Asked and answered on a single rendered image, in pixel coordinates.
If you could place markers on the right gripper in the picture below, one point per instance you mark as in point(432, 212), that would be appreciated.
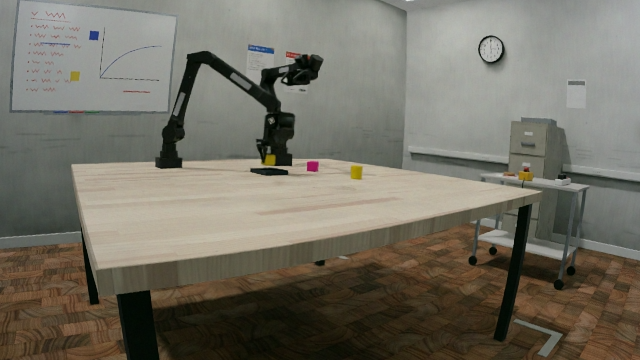
point(273, 146)

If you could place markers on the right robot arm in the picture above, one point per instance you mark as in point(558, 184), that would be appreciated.
point(174, 131)

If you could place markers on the yellow cylinder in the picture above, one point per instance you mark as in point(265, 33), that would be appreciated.
point(356, 172)

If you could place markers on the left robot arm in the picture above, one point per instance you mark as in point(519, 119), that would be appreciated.
point(314, 63)

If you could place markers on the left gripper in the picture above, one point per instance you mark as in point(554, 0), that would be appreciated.
point(301, 79)

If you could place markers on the magenta cube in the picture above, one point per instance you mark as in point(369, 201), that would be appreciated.
point(312, 166)

